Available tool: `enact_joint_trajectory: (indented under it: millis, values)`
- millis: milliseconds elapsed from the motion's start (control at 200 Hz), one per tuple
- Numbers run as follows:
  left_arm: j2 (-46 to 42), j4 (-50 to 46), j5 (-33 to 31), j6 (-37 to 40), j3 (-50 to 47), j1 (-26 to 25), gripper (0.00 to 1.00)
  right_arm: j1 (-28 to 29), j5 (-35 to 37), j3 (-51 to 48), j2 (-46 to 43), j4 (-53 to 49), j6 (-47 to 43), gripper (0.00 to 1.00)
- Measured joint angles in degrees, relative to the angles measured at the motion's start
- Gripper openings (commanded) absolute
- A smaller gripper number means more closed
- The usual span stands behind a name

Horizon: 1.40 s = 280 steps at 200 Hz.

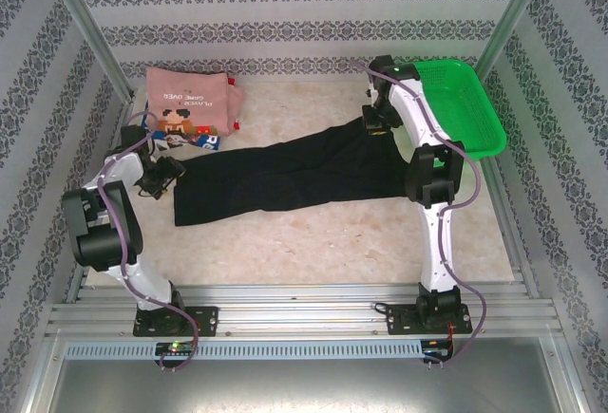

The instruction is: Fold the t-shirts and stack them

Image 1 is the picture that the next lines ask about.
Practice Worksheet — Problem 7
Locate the black t-shirt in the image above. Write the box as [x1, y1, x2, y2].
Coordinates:
[171, 116, 419, 228]

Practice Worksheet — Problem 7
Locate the green plastic basket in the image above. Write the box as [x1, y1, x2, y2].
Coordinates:
[408, 57, 507, 161]

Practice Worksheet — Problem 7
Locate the pink folded t-shirt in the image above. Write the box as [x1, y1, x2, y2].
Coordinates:
[144, 66, 247, 138]

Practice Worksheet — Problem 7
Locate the small controller board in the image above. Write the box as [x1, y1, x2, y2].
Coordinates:
[422, 338, 456, 358]
[155, 340, 196, 358]

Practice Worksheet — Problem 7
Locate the grey metal panel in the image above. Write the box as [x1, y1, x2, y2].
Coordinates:
[47, 358, 579, 413]

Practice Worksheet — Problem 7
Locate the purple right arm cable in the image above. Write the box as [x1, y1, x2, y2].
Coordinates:
[350, 56, 493, 369]

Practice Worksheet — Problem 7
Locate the aluminium side rail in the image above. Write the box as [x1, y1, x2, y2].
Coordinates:
[65, 99, 137, 303]
[488, 75, 541, 298]

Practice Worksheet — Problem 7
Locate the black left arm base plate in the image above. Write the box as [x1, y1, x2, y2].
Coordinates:
[132, 306, 219, 338]

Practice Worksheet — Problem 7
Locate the aluminium frame post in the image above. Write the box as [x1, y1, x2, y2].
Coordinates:
[474, 0, 556, 87]
[41, 0, 137, 101]

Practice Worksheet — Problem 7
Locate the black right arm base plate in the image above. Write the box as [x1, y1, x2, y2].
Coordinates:
[384, 303, 471, 336]

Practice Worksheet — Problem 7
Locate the aluminium mounting rail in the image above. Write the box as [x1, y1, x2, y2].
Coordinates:
[45, 282, 566, 338]

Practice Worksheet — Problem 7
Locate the grey slotted cable duct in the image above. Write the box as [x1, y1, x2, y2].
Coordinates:
[64, 340, 424, 360]

